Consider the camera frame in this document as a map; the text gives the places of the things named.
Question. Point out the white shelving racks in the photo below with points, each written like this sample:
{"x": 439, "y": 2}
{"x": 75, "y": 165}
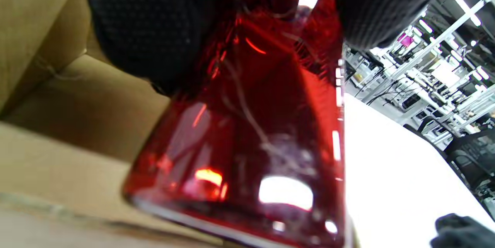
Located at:
{"x": 444, "y": 74}

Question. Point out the person's right hand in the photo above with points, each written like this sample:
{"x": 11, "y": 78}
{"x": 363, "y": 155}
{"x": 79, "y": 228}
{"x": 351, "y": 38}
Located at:
{"x": 464, "y": 234}

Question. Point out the black mesh chair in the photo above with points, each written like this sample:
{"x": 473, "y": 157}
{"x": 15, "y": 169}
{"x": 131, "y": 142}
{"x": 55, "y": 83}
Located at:
{"x": 470, "y": 155}

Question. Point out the person's left hand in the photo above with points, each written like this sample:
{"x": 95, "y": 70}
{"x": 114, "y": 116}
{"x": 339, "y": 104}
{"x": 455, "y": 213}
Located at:
{"x": 147, "y": 27}

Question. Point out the red liquid bottle white cap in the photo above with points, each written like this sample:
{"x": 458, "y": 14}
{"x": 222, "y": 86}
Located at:
{"x": 251, "y": 124}

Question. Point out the brown cardboard box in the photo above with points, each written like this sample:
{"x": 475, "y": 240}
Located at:
{"x": 58, "y": 143}

